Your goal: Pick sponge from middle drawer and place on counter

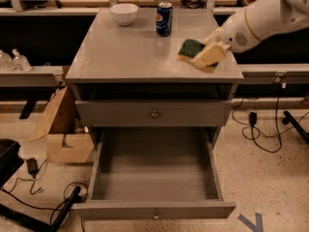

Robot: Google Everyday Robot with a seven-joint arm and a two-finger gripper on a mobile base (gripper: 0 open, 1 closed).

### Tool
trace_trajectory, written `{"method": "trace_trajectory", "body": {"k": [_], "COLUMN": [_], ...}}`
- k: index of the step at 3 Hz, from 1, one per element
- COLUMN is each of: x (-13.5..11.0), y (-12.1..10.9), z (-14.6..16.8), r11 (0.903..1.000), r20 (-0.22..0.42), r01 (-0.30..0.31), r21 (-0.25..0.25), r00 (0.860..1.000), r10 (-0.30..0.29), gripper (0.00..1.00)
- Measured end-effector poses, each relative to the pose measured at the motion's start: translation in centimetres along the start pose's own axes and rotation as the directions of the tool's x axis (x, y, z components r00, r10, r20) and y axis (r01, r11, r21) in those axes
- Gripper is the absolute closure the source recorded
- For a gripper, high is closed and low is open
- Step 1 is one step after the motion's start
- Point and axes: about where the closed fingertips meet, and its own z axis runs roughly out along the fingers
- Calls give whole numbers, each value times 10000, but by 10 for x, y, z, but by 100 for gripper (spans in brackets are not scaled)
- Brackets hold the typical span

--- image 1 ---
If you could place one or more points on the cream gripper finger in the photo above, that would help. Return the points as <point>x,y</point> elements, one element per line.
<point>210,55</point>
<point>212,38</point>

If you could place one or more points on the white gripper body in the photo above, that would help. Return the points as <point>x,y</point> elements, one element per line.
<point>238,33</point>

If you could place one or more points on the green and yellow sponge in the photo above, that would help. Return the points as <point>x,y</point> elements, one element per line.
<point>189,50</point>

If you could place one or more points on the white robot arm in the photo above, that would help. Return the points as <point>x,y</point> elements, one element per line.
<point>251,25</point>

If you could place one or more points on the closed grey top drawer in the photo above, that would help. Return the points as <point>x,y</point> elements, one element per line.
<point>154,113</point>

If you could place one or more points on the open grey middle drawer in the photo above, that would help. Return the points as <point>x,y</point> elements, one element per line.
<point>154,174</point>

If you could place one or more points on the blue Pepsi can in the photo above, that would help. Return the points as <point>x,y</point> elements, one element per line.
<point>163,19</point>

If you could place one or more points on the black power adapter right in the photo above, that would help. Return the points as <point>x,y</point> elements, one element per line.
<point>252,119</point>

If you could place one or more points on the black power adapter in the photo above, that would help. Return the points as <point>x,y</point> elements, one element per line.
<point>252,119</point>
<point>32,166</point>

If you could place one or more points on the grey wooden cabinet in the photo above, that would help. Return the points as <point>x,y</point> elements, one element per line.
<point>133,63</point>

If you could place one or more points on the white ceramic bowl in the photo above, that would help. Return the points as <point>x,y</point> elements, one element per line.
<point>124,14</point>

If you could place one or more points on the brown cardboard box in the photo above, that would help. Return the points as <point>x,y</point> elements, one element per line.
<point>59,125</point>

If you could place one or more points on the clear sanitizer bottle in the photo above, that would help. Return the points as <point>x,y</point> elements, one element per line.
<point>6,61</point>
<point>21,62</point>

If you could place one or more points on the black power adapter left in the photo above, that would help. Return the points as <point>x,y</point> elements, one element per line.
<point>32,166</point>

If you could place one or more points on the black stand leg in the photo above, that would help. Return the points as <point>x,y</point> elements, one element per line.
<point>37,225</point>

